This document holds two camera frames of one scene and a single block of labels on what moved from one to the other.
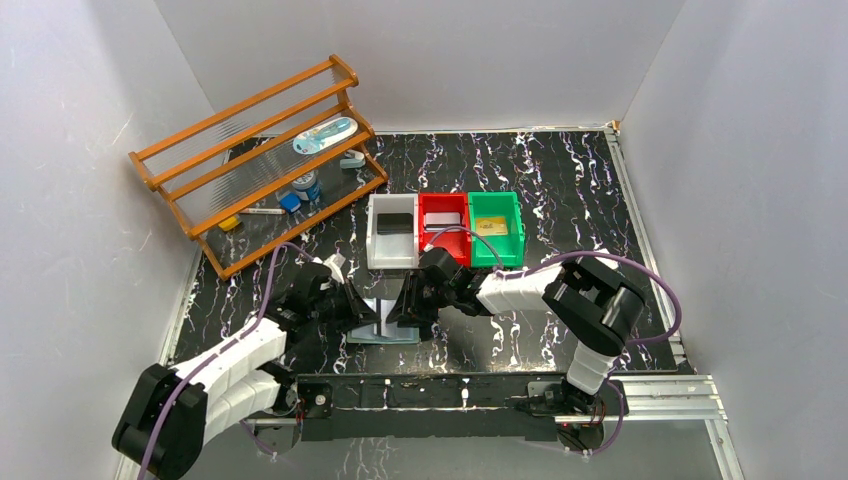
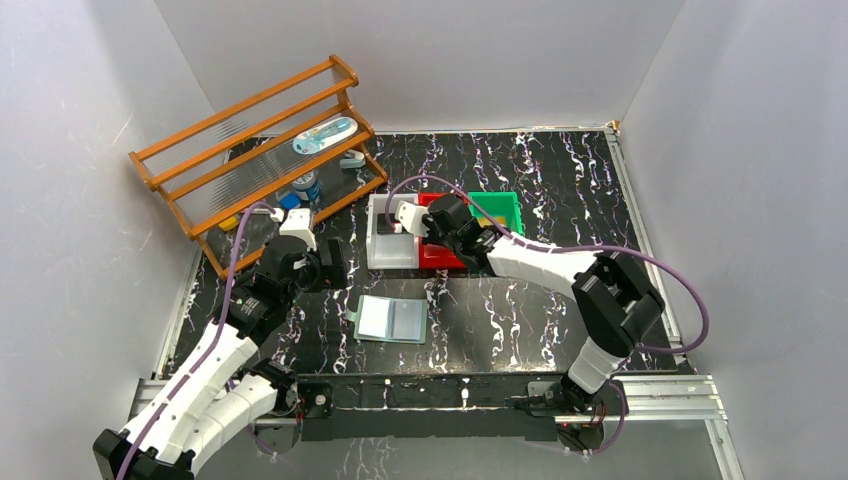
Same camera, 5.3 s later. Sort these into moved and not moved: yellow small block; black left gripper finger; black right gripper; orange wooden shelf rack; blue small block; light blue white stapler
Moved: black right gripper; black left gripper finger
Not moved: blue small block; orange wooden shelf rack; yellow small block; light blue white stapler
